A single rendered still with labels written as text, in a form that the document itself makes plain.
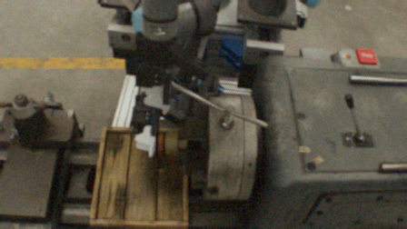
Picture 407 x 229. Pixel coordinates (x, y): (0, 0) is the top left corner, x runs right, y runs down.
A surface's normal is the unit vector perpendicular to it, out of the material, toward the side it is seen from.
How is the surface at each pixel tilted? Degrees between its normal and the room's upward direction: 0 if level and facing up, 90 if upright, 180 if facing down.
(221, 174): 61
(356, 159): 0
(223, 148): 36
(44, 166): 0
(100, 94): 0
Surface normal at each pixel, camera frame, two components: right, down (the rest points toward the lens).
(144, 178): 0.12, -0.63
